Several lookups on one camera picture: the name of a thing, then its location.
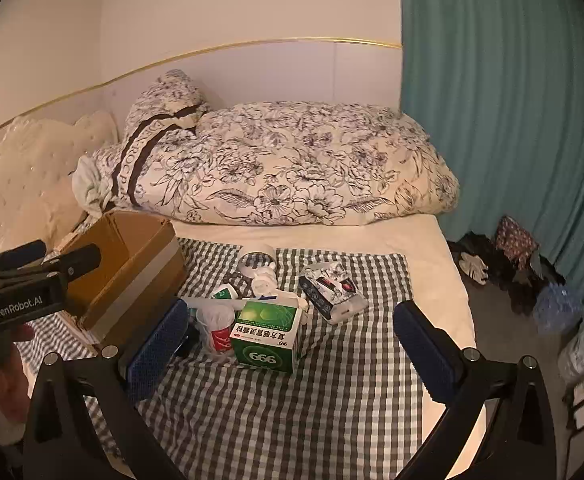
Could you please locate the dark clothes pile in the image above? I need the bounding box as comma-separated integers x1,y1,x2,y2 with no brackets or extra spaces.
449,232,565,316

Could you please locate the white glove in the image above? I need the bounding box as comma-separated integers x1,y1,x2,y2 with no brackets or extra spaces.
459,252,490,286

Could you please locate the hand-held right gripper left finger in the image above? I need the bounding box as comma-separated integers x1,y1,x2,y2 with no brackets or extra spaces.
22,297,189,480

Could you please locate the green medicine box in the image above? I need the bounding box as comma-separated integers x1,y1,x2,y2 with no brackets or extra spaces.
229,297,309,375

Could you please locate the white tape roll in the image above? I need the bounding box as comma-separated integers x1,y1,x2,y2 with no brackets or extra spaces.
237,252,276,277

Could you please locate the patterned bag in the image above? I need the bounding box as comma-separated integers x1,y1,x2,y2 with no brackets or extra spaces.
494,216,540,271

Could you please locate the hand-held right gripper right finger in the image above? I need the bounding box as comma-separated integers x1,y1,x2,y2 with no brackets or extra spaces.
393,301,563,480

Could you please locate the blue plastic bag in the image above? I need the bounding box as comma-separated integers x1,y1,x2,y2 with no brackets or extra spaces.
533,282,584,336

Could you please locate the brown cardboard box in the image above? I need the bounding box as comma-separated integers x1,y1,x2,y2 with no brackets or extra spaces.
54,210,189,356

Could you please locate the white plush toy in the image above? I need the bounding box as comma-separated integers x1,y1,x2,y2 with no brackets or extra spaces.
251,260,279,295

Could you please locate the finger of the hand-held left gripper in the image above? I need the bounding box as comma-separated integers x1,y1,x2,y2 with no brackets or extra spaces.
0,240,48,273
42,243,102,282

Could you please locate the teal curtain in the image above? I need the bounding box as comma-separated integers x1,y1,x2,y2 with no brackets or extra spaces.
399,0,584,306

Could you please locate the floral duvet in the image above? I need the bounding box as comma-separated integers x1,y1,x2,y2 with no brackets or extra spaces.
74,69,460,226

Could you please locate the clear packet with dark items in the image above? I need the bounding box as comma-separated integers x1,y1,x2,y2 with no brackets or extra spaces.
299,261,369,322

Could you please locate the green checked cloth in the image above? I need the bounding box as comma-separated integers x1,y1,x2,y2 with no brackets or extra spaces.
19,237,425,480

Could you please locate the mint green cloth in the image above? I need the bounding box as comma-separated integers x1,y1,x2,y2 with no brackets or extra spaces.
72,157,115,216

